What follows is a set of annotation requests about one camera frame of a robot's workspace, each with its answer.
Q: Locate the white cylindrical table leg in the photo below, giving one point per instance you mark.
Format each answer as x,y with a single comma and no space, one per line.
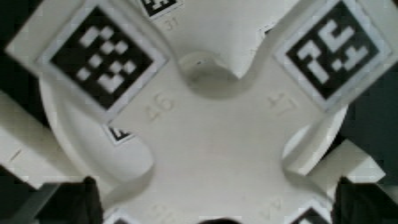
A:
210,78

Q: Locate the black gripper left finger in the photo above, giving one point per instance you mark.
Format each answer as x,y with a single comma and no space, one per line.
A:
73,207

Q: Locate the white front fence rail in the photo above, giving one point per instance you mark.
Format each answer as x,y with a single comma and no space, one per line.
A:
31,152

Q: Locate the white round table top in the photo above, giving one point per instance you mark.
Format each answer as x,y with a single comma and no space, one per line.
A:
184,151

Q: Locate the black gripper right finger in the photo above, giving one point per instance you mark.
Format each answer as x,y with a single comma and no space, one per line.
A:
365,203

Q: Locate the white right fence block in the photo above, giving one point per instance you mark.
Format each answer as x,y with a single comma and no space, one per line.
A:
351,164

